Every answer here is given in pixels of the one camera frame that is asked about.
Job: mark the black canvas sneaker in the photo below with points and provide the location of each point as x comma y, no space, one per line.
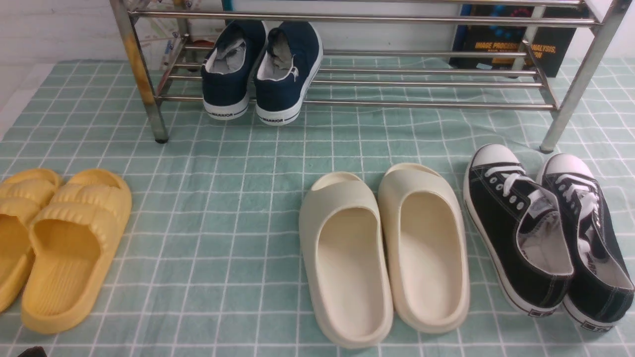
521,226
601,292

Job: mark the steel shoe rack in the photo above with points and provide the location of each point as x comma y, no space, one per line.
526,73

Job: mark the left cream slipper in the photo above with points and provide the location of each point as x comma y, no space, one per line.
342,247

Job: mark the cream slipper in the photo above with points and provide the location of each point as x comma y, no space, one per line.
342,247
425,238

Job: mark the right navy canvas sneaker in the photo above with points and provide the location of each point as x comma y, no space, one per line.
292,58

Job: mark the navy canvas sneaker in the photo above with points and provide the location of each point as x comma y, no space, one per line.
292,58
228,68

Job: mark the right cream slipper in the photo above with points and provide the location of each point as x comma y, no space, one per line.
425,238

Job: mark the left navy canvas sneaker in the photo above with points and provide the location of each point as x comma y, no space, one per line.
228,68

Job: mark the green checkered cloth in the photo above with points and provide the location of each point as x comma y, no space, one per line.
210,264

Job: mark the colourful printed paper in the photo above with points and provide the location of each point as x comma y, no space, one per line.
158,36

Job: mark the right yellow slipper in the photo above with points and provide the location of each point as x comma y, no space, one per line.
75,238

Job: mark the yellow slipper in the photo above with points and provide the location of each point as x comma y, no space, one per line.
75,238
22,197

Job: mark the left yellow slipper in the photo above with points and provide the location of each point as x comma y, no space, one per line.
22,197

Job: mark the black object at bottom edge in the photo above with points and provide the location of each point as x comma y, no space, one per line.
36,351

